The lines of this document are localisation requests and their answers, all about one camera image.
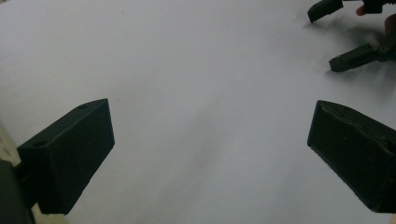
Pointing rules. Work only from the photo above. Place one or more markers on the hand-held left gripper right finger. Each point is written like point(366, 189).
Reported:
point(355, 155)

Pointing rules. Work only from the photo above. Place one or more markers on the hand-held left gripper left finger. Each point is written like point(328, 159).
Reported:
point(68, 161)

